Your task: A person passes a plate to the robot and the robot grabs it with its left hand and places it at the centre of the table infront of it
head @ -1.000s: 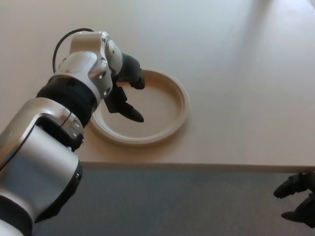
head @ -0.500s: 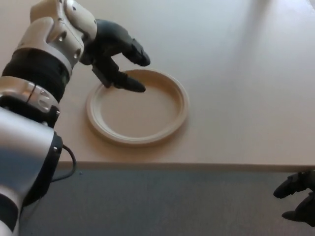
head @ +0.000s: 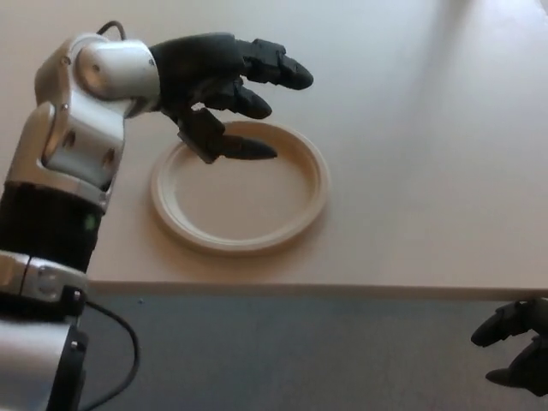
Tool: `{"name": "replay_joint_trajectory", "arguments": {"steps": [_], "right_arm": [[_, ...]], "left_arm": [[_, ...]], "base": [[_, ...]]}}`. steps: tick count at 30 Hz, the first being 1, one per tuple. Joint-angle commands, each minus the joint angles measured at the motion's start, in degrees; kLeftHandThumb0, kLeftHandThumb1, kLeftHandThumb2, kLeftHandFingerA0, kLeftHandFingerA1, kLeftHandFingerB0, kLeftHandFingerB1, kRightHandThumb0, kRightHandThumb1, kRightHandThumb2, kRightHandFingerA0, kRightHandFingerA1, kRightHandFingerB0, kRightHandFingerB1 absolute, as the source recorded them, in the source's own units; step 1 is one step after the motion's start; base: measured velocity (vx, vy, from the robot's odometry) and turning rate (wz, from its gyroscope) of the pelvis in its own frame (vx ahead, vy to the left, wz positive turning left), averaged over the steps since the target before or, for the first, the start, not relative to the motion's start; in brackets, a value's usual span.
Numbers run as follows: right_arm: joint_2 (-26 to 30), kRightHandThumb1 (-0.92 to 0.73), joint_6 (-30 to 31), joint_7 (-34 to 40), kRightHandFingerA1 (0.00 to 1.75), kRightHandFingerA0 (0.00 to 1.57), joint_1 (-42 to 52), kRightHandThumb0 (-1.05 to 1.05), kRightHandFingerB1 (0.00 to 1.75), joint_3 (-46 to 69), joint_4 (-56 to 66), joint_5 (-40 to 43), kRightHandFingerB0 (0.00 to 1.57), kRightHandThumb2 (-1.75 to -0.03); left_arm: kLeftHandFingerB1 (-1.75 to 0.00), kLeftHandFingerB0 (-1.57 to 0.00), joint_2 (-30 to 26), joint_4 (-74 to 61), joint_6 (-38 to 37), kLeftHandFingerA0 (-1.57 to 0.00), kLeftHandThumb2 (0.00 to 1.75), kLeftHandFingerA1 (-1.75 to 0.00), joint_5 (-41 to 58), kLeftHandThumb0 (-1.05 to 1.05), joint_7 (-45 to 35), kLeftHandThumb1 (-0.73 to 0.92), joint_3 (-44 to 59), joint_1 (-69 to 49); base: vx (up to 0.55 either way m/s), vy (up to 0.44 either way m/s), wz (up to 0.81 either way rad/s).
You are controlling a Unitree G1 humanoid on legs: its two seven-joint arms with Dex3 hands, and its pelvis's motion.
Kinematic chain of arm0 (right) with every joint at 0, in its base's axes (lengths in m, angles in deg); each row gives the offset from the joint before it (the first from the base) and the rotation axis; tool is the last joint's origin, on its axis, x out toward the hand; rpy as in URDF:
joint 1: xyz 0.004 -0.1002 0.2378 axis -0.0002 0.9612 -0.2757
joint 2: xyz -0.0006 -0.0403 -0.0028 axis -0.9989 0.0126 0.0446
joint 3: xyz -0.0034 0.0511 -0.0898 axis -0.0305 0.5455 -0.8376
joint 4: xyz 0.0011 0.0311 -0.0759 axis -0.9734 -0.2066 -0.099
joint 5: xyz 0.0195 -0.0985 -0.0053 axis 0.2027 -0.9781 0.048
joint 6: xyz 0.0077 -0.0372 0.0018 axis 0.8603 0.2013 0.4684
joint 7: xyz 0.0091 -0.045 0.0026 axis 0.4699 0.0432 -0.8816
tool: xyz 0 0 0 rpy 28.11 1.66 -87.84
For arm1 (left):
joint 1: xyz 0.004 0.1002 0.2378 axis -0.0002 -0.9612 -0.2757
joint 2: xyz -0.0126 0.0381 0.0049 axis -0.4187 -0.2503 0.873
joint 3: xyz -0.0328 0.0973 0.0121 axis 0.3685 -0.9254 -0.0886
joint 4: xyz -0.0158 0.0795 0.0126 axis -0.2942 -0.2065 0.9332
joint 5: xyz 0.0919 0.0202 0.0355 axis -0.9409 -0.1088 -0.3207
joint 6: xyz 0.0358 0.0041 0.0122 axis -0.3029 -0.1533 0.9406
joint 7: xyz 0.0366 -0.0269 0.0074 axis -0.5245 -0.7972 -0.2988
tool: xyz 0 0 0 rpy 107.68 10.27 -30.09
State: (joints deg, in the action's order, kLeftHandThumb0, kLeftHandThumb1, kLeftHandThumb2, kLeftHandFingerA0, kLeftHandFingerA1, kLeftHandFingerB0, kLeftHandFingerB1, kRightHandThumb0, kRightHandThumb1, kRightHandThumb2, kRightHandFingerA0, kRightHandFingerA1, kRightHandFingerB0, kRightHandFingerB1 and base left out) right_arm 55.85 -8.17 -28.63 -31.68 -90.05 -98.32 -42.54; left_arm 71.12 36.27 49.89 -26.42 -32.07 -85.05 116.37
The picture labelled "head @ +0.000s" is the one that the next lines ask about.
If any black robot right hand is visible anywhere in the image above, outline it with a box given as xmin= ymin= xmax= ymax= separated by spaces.
xmin=470 ymin=296 xmax=548 ymax=397

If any beige round paper plate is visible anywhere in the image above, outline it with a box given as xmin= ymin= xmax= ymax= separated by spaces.
xmin=150 ymin=121 xmax=332 ymax=259

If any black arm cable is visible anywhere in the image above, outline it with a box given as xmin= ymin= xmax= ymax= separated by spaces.
xmin=79 ymin=299 xmax=142 ymax=411

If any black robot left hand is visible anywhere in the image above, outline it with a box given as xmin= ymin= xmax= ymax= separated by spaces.
xmin=149 ymin=35 xmax=315 ymax=165

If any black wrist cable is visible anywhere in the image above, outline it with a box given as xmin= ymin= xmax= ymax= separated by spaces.
xmin=95 ymin=20 xmax=128 ymax=43

